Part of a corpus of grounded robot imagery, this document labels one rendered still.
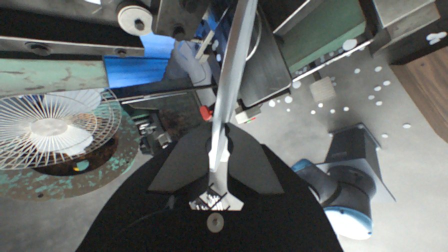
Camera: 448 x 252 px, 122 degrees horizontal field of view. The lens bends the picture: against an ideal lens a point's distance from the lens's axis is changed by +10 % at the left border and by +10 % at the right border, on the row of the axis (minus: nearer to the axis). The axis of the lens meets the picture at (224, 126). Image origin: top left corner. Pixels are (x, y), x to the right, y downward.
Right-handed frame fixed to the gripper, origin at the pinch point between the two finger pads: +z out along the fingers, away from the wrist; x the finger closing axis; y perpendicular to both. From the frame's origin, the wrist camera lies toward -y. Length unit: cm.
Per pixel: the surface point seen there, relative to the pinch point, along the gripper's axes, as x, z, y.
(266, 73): 10.6, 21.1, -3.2
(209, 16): -4.6, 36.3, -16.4
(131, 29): -16.6, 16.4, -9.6
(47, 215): -523, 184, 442
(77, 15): -21.7, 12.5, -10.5
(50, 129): -80, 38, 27
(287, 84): 14.6, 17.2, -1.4
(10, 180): -132, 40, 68
